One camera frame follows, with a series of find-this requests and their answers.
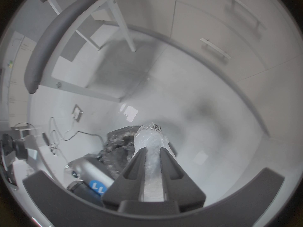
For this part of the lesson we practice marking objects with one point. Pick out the grey padded white chair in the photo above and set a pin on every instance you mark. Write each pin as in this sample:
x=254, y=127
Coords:
x=47, y=32

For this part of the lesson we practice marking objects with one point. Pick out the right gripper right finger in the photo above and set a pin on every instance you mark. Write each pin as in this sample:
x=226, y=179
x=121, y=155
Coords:
x=180, y=185

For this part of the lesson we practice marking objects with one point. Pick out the black plastic bag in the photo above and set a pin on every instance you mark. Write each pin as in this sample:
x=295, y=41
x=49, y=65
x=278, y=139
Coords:
x=118, y=148

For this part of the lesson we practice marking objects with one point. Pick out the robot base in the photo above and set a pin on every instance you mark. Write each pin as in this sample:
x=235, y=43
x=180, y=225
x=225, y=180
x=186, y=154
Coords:
x=33, y=148

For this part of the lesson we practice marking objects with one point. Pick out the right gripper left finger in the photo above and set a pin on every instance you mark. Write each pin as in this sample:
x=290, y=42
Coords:
x=127, y=183

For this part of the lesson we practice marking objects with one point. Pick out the beige drawer cabinet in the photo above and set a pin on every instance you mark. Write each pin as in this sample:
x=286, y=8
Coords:
x=213, y=32

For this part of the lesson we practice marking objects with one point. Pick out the clear wrapper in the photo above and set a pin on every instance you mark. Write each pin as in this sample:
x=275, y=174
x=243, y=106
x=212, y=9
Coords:
x=151, y=138

